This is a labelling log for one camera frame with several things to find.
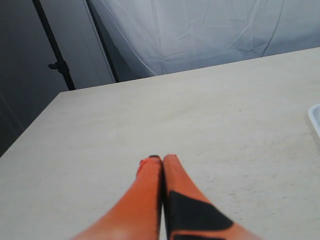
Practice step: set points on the white rectangular plastic tray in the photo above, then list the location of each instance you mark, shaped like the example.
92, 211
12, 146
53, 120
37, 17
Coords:
314, 116

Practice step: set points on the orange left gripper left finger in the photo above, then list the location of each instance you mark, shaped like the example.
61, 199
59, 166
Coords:
137, 215

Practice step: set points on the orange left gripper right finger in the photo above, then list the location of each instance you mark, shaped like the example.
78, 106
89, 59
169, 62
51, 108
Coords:
189, 215

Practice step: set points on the black backdrop stand pole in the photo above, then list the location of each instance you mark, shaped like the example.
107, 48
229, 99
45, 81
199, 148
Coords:
60, 65

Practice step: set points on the white backdrop cloth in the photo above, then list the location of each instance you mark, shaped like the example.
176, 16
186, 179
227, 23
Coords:
147, 38

